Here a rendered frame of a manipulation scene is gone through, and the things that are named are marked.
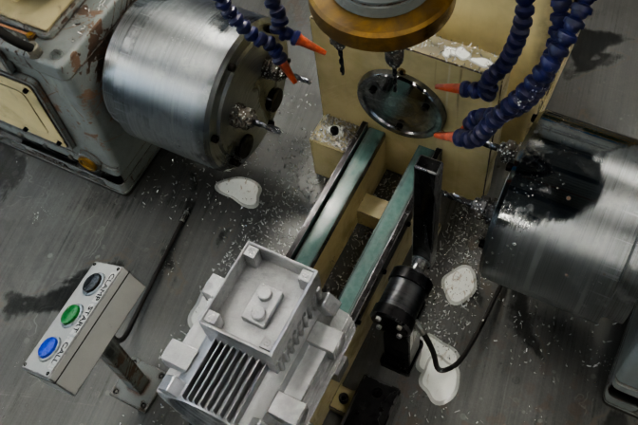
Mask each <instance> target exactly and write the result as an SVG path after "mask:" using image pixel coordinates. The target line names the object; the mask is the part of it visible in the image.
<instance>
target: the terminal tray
mask: <svg viewBox="0 0 638 425"><path fill-rule="evenodd" d="M249 249H254V254H249V253H248V250H249ZM303 272H307V273H308V274H309V277H308V278H303V277H302V273H303ZM321 294H322V289H321V281H320V276H319V271H318V270H316V269H314V268H310V267H308V266H305V265H303V264H301V263H299V262H296V261H294V260H292V259H290V258H288V257H286V256H283V255H281V254H279V253H277V252H274V251H272V250H270V249H266V248H264V247H261V246H259V245H257V244H256V243H253V242H251V241H248V242H247V243H246V245H245V247H244V248H243V250H242V251H241V252H240V254H239V255H238V257H237V259H236V260H235V263H234V264H233V266H232V267H231V269H230V271H229V272H228V274H227V276H226V277H225V279H224V281H223V282H222V284H221V285H220V287H219V289H218V290H217V292H216V294H215V296H214V298H213V299H212V301H211V302H210V303H209V305H208V306H207V308H206V310H205V311H204V313H203V315H202V316H201V318H200V319H199V321H198V322H199V324H200V326H201V327H202V329H203V331H204V333H205V334H206V335H207V336H208V338H209V340H210V342H212V341H213V340H214V339H216V340H217V342H218V343H219V342H222V343H223V344H224V346H225V344H226V343H227V344H228V345H229V346H230V348H231V347H232V346H233V347H234V348H235V350H236V351H237V350H238V349H239V350H240V351H241V352H242V354H244V353H247V354H248V356H249V357H251V356H253V357H254V359H255V360H256V361H258V360H260V361H261V363H262V364H263V365H264V364H265V363H267V365H268V367H269V369H271V370H273V372H275V373H276V374H279V372H280V371H282V372H283V371H285V369H286V368H285V365H284V363H285V362H289V361H290V356H289V354H290V353H291V354H293V353H294V351H295V350H294V345H295V344H296V345H298V344H299V342H300V341H299V339H298V338H299V336H301V337H302V336H304V330H303V328H304V327H306V328H307V327H309V322H308V319H313V314H312V311H313V310H314V311H317V310H318V308H317V301H319V300H321V298H322V295H321ZM210 314H215V316H216V317H215V319H214V320H212V321H210V320H209V319H208V316H209V315H210ZM265 340H269V341H270V342H271V345H270V346H268V347H266V346H264V344H263V343H264V341H265Z"/></svg>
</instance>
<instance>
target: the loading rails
mask: <svg viewBox="0 0 638 425"><path fill-rule="evenodd" d="M419 155H424V156H427V157H431V158H434V159H436V160H439V161H441V155H442V149H440V148H436V150H435V151H434V150H432V149H429V148H426V147H423V146H421V145H419V146H418V148H417V150H416V152H415V154H414V155H413V157H412V158H411V160H410V162H409V164H408V166H407V168H406V170H405V171H404V173H403V176H402V178H401V180H400V182H399V184H398V186H397V188H396V189H395V191H394V193H393V195H392V196H391V198H390V200H389V201H386V200H384V199H381V198H380V197H377V196H374V195H373V193H374V192H375V190H376V188H377V186H378V185H379V183H380V181H381V179H382V177H383V175H384V173H385V171H386V158H385V132H382V131H379V130H377V129H374V128H371V127H369V128H368V122H366V121H362V123H361V125H360V127H359V128H358V130H357V132H356V134H355V135H354V137H353V139H352V140H351V142H350V144H349V146H348V147H347V149H346V151H345V152H344V154H343V156H342V158H341V159H340V161H339V163H338V165H337V166H336V168H335V170H334V172H333V173H332V175H331V177H330V178H329V180H328V183H327V184H326V186H325V188H324V189H323V191H322V192H321V194H320V196H319V197H318V199H317V201H316V203H315V204H314V206H313V208H312V209H311V211H310V214H309V215H308V217H307V219H306V221H305V222H304V224H303V226H302V228H301V229H300V231H299V232H298V233H297V235H296V237H295V239H294V241H293V242H292V244H291V246H290V248H289V250H288V252H287V253H286V255H285V256H286V257H288V258H290V259H292V260H294V261H296V262H299V263H301V264H303V265H305V266H308V267H310V268H314V269H316V270H318V271H319V276H320V281H321V289H322V288H323V286H324V284H325V282H326V280H327V279H328V277H329V275H330V273H331V271H332V269H333V268H334V266H335V264H336V262H337V260H338V258H339V256H340V255H341V253H342V251H343V249H344V247H345V245H346V244H347V241H348V239H349V237H350V236H351V234H352V233H353V231H354V229H355V227H356V225H357V223H359V224H362V225H364V226H367V227H369V228H372V229H373V230H374V231H373V233H372V234H371V236H370V238H369V240H368V241H367V243H366V246H365V248H364V250H363V252H362V254H361V256H360V257H359V259H358V261H357V263H356V265H355V267H354V269H353V271H352V272H351V274H350V275H349V277H348V279H347V282H346V284H345V286H344V288H343V290H342V292H341V293H340V295H339V297H338V300H339V301H341V302H342V304H341V306H340V309H341V310H343V311H345V312H346V313H348V314H349V317H351V318H352V320H353V321H354V323H355V326H356V328H355V329H356V331H355V334H354V336H353V338H352V340H351V342H350V344H349V346H348V348H347V350H346V352H345V354H344V355H345V356H347V358H348V367H347V370H346V372H345V373H344V375H343V377H342V379H341V381H340V382H337V381H335V380H333V379H332V380H331V381H330V383H329V385H328V388H327V389H326V391H325V393H324V394H323V396H322V398H321V400H320V402H319V404H318V406H317V408H316V410H315V412H314V414H313V416H312V418H311V420H310V423H312V424H313V425H322V424H323V422H324V420H325V418H326V416H327V414H328V411H329V410H331V411H332V412H334V413H336V414H338V415H340V416H344V415H345V413H346V411H347V408H348V406H349V403H350V402H351V400H352V398H353V396H354V394H355V392H356V391H355V390H352V389H350V388H348V387H346V386H345V385H343V382H344V380H345V378H346V376H347V373H348V371H349V369H350V367H351V365H352V363H353V362H354V360H355V358H356V356H357V354H358V352H359V350H360V348H361V346H362V344H363V342H364V340H365V338H366V335H367V333H368V331H369V329H370V327H371V326H372V324H373V321H372V320H371V318H370V313H371V311H372V309H373V307H374V306H375V304H376V303H378V302H379V301H380V299H381V297H382V295H383V293H384V291H385V288H386V286H387V284H388V282H389V281H388V277H389V275H390V273H391V271H392V269H393V268H394V267H396V266H399V265H402V264H403V261H404V259H405V257H406V255H407V254H408V252H409V250H410V248H411V246H412V226H413V185H414V165H415V163H416V161H417V159H418V157H419Z"/></svg>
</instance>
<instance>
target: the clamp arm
mask: <svg viewBox="0 0 638 425"><path fill-rule="evenodd" d="M442 171H443V162H441V161H439V160H436V159H434V158H431V157H427V156H424V155H419V157H418V159H417V161H416V163H415V165H414V185H413V226H412V262H411V263H413V262H414V260H415V258H416V260H415V262H416V263H419V262H420V261H421V259H423V260H424V261H422V265H423V266H424V267H425V266H426V263H427V266H426V268H425V270H427V269H429V270H431V269H432V267H433V266H434V263H435V261H436V253H437V242H438V229H439V218H440V205H441V183H442ZM420 258H421V259H420Z"/></svg>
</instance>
